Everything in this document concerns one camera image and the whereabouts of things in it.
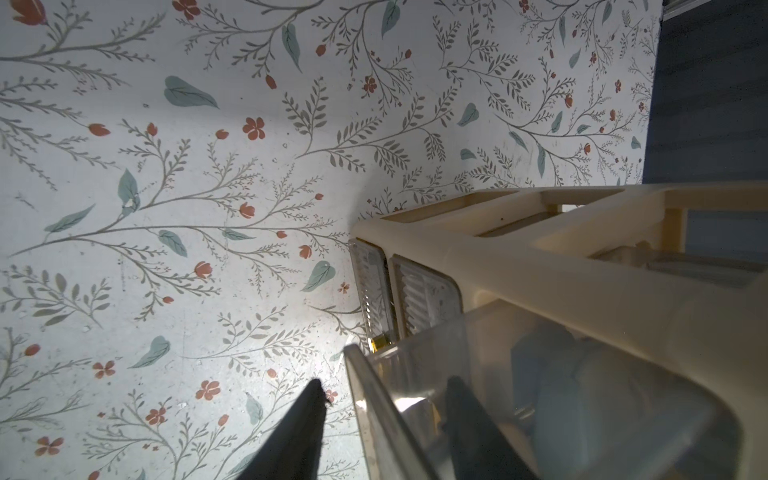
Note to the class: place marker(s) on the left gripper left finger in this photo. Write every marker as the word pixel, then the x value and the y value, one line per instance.
pixel 293 450

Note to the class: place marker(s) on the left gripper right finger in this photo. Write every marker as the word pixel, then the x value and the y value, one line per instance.
pixel 477 447

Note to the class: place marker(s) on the clear top drawer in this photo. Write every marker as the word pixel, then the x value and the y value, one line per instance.
pixel 503 393

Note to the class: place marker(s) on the beige drawer organizer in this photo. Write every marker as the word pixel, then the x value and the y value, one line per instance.
pixel 610 263

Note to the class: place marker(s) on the middle drawer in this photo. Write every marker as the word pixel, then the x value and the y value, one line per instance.
pixel 425 298

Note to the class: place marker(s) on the bottom drawer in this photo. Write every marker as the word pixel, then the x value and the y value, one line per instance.
pixel 373 286

